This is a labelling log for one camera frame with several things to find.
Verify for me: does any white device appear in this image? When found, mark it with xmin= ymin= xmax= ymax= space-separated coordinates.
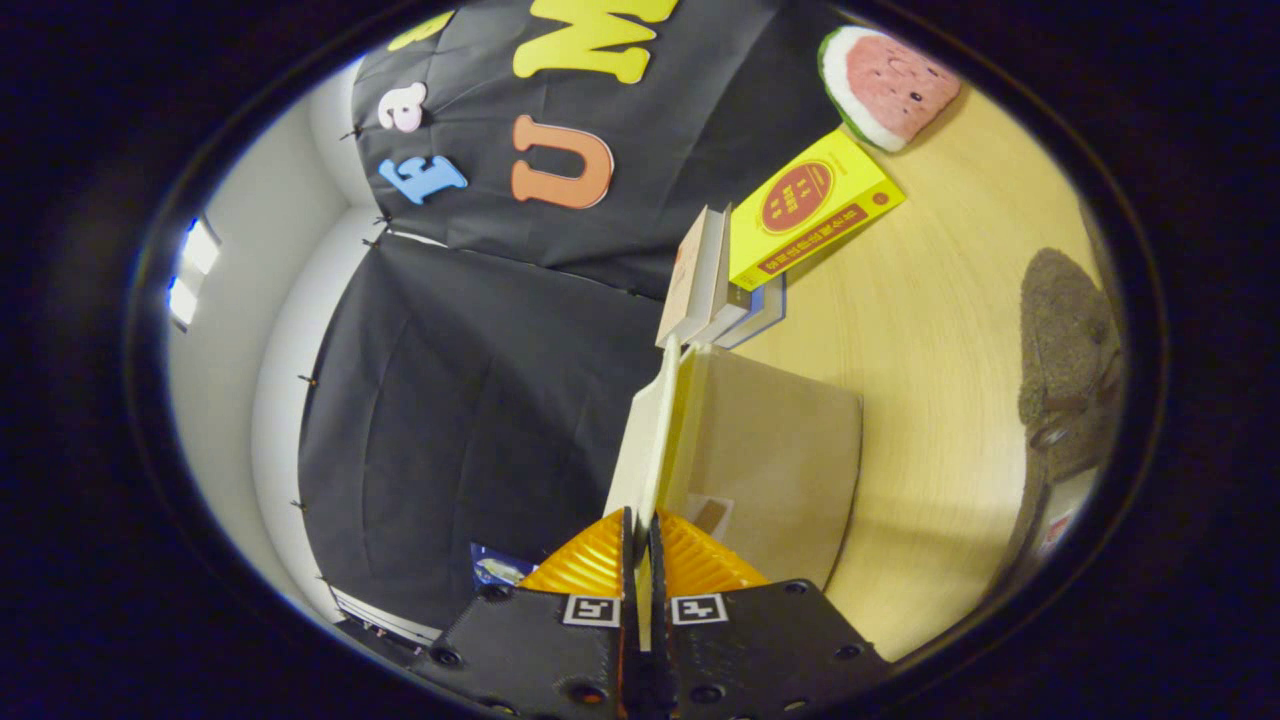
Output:
xmin=330 ymin=588 xmax=441 ymax=651

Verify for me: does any black backdrop cloth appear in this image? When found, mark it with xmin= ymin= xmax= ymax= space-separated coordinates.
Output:
xmin=298 ymin=0 xmax=851 ymax=641

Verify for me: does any brown fuzzy shoe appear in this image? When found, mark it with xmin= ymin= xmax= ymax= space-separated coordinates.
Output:
xmin=1000 ymin=247 xmax=1129 ymax=601

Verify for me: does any blue book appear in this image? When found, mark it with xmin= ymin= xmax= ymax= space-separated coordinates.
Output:
xmin=735 ymin=272 xmax=787 ymax=351

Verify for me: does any yellow book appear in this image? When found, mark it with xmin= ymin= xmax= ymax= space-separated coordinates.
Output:
xmin=728 ymin=127 xmax=907 ymax=293

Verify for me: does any white book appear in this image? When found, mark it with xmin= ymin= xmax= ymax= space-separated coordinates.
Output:
xmin=700 ymin=210 xmax=753 ymax=346

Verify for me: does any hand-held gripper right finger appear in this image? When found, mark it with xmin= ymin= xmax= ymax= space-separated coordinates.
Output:
xmin=648 ymin=508 xmax=891 ymax=720

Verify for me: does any beige fabric storage box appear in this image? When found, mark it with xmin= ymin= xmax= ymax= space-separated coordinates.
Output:
xmin=603 ymin=335 xmax=864 ymax=651

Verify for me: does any beige book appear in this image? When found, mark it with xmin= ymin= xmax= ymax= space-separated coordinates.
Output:
xmin=655 ymin=205 xmax=731 ymax=348

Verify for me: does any watermelon slice plush toy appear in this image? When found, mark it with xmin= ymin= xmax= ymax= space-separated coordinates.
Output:
xmin=817 ymin=25 xmax=963 ymax=154

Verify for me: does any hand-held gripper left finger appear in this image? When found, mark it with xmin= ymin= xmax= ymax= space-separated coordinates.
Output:
xmin=410 ymin=505 xmax=641 ymax=720

